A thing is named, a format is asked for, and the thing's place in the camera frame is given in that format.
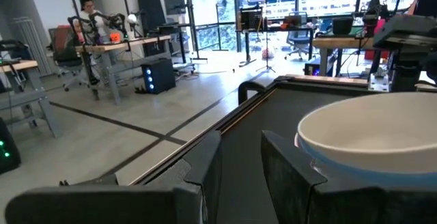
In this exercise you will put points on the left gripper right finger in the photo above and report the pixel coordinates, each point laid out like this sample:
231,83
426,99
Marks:
290,183

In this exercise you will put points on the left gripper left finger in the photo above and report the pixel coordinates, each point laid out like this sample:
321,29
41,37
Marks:
102,207

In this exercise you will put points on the light blue bowl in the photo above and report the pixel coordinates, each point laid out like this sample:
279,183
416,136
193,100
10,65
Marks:
375,178

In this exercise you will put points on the white bowl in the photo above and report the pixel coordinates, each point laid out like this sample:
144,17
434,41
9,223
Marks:
375,135

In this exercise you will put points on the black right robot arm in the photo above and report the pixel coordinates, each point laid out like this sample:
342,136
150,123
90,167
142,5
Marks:
406,29

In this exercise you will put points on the black computer tower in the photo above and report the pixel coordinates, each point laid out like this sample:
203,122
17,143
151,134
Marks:
8,145

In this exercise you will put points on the wooden desk grey legs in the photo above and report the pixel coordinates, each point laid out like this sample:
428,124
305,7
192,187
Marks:
30,97
116,46

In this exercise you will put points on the pink bag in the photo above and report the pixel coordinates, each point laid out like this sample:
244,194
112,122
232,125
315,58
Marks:
268,54

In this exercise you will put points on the black tower blue lights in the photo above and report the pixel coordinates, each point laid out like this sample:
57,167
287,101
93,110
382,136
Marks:
158,75

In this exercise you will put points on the black tripod stand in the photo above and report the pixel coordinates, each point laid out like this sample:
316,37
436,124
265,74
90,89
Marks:
266,39

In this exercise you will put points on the blue grey office chair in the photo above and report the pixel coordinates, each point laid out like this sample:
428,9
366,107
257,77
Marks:
298,38

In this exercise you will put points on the wooden desk white legs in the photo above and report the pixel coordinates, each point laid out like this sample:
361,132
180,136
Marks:
341,43

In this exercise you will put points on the grey orange office chair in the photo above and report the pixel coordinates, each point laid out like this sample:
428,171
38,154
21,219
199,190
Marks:
65,46

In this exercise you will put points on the black bin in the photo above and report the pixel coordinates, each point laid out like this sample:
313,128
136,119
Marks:
342,26

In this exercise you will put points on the black perforated box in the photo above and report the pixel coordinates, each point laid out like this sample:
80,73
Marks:
251,19

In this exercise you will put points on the small orange object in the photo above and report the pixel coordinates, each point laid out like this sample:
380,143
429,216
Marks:
115,37

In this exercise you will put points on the white ribbed panel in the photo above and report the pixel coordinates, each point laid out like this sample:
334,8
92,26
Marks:
30,43

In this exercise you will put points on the seated person in white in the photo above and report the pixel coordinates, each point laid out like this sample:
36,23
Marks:
79,29

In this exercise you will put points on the black desk robot arms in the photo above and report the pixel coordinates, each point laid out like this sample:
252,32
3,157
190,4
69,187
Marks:
114,20

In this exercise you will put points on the white round lamp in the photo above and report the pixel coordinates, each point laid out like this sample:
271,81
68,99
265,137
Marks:
132,19

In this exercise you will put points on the white board panel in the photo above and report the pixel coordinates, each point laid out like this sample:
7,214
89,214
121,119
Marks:
203,5

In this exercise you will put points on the large black panel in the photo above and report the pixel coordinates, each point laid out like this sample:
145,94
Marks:
152,12

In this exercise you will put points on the black table frame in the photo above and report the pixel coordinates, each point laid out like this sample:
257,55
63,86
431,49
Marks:
285,79

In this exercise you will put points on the black wall monitor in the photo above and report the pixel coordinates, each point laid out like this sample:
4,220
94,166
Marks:
175,5

